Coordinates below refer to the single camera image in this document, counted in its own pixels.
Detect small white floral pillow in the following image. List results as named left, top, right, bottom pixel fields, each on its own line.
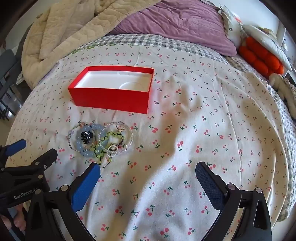
left=220, top=3, right=245, bottom=49

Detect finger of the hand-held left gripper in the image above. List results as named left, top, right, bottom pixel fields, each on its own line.
left=0, top=148, right=58, bottom=191
left=0, top=139, right=26, bottom=163

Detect black hair claw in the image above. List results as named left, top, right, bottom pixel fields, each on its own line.
left=80, top=131, right=93, bottom=145

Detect silver ring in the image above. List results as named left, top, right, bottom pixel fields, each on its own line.
left=98, top=121, right=134, bottom=153

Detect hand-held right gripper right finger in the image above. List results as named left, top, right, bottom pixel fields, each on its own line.
left=195, top=161, right=272, bottom=241

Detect beige quilted blanket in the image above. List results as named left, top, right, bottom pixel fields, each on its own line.
left=21, top=0, right=162, bottom=88

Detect large white floral pillow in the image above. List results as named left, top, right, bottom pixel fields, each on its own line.
left=243, top=24, right=293, bottom=72

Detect white fuzzy cushion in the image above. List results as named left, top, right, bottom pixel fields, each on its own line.
left=269, top=73, right=296, bottom=107

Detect person's left hand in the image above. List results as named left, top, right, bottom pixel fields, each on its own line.
left=8, top=206, right=27, bottom=235

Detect green beaded bracelet black cord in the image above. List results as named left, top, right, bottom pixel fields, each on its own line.
left=94, top=131, right=125, bottom=166

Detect dark grey chair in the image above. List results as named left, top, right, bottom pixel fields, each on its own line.
left=0, top=49, right=23, bottom=121

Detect thin pastel beaded bracelet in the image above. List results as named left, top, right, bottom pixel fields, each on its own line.
left=68, top=124, right=84, bottom=151

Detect gold charm ornament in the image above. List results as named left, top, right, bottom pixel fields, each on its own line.
left=106, top=142, right=121, bottom=163

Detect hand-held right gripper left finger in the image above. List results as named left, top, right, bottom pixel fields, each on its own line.
left=24, top=162, right=101, bottom=241

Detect orange tufted cushion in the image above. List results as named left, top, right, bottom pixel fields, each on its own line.
left=238, top=36, right=284, bottom=78

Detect cherry print bedsheet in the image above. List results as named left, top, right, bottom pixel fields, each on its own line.
left=5, top=45, right=289, bottom=241

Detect blue beaded bracelet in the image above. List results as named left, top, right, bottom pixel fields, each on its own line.
left=73, top=123, right=103, bottom=159

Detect red cardboard box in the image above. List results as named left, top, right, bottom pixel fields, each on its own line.
left=68, top=66, right=155, bottom=115

